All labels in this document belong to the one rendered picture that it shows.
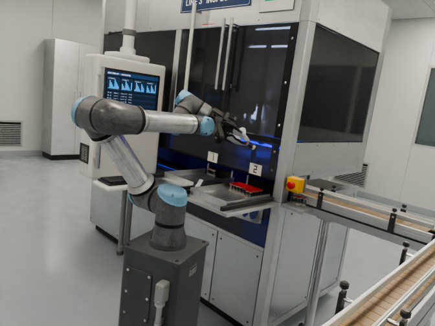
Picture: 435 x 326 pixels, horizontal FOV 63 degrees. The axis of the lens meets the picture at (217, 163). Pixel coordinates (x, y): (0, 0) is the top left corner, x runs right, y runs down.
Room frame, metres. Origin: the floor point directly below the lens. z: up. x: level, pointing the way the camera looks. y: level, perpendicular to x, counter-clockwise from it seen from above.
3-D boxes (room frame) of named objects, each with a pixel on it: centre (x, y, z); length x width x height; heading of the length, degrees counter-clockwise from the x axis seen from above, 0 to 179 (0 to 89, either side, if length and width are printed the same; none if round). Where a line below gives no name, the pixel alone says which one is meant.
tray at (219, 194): (1.82, -0.09, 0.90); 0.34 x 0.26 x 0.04; 137
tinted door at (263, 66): (2.01, -0.16, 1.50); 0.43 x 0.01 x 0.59; 47
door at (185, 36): (2.32, 0.17, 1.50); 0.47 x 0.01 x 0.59; 47
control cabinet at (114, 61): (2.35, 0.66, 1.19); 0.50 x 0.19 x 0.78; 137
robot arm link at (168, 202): (1.34, 0.16, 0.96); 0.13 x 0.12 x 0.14; 52
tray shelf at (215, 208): (1.95, 0.02, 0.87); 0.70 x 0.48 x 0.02; 47
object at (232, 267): (2.88, 0.06, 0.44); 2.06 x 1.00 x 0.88; 47
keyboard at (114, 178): (2.19, 0.52, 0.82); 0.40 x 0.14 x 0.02; 136
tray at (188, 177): (2.12, 0.10, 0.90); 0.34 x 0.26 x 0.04; 137
